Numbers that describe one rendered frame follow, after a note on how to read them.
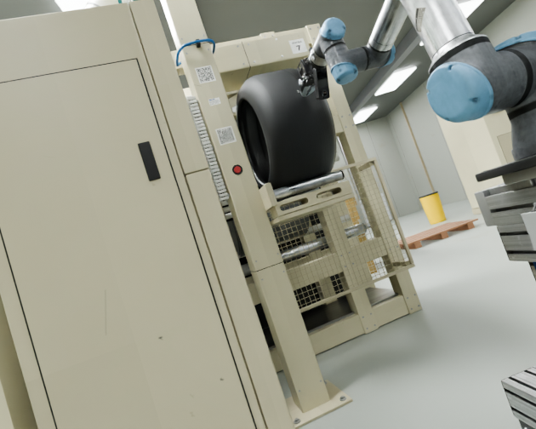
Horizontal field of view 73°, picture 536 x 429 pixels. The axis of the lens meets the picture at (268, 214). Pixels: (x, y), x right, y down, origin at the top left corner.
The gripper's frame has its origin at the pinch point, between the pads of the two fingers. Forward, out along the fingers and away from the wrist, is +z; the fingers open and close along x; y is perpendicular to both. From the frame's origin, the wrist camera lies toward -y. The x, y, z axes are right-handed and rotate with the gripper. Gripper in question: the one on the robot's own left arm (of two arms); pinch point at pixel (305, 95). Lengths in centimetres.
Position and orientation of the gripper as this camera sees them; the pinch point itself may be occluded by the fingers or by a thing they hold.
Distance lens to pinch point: 153.8
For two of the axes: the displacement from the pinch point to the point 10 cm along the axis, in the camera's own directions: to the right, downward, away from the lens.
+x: -9.2, 2.9, -2.6
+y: -3.5, -9.2, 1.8
